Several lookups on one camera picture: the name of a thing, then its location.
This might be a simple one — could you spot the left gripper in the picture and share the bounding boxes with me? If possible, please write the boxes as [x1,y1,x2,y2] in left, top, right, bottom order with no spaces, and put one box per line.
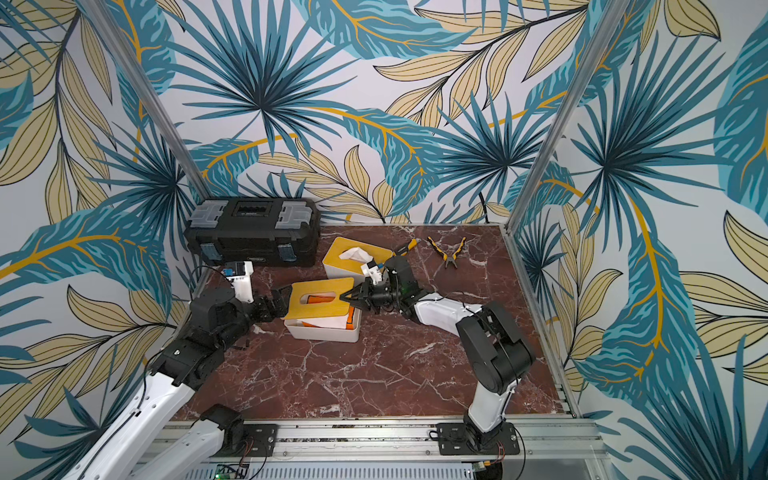
[217,283,292,351]

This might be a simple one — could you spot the yellow wooden lid bottom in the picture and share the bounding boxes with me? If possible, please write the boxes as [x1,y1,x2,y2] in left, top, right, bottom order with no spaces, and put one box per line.
[284,277,354,320]

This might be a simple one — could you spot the yellow wooden lid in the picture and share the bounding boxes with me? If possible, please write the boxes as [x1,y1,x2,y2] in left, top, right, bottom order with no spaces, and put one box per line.
[284,277,354,320]
[322,236,394,278]

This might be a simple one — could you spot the white tissue box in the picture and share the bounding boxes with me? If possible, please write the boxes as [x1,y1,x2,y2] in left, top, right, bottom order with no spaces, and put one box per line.
[322,236,394,286]
[284,310,361,343]

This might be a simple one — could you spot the yellow wooden lid top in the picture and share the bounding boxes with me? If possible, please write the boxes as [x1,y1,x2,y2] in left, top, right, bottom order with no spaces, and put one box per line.
[322,236,394,278]

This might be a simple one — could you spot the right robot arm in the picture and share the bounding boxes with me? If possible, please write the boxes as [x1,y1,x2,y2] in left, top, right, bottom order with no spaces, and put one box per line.
[340,256,536,452]

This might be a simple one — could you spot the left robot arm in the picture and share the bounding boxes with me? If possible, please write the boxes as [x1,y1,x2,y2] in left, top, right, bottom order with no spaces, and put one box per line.
[65,286,291,479]

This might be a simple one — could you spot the black plastic toolbox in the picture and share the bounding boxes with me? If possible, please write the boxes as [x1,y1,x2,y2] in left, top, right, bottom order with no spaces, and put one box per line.
[184,197,320,267]

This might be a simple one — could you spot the yellow black screwdriver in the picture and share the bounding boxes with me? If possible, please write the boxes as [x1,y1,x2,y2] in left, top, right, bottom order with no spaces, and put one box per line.
[394,238,419,256]

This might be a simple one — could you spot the yellow black pliers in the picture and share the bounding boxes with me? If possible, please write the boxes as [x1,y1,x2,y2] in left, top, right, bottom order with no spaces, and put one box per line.
[427,235,468,270]

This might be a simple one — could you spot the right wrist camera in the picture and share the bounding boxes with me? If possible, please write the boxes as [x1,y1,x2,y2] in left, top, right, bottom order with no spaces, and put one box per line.
[361,260,383,285]

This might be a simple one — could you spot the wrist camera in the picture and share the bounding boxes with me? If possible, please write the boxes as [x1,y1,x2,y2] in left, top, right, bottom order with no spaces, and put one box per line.
[221,261,254,304]
[361,260,383,285]

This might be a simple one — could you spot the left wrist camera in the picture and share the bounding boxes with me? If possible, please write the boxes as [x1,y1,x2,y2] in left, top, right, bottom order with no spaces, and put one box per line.
[221,261,254,304]

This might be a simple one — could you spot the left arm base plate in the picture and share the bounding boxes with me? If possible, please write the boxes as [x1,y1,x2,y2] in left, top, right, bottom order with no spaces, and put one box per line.
[220,423,278,457]

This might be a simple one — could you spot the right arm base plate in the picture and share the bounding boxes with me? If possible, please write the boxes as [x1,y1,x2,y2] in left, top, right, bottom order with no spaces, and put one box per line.
[428,421,521,457]

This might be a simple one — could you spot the left aluminium corner post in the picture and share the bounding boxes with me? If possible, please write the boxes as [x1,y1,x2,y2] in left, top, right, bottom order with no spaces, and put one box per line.
[80,0,213,200]

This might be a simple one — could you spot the aluminium corner post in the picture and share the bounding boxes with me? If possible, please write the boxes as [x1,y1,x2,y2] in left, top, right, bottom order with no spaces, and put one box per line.
[80,0,213,200]
[505,0,629,236]

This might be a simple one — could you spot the aluminium front rail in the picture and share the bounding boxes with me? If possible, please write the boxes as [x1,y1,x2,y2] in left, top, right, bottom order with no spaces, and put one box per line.
[263,415,616,479]

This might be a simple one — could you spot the right aluminium corner post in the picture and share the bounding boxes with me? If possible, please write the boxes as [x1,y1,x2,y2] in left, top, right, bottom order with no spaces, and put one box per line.
[505,0,629,236]

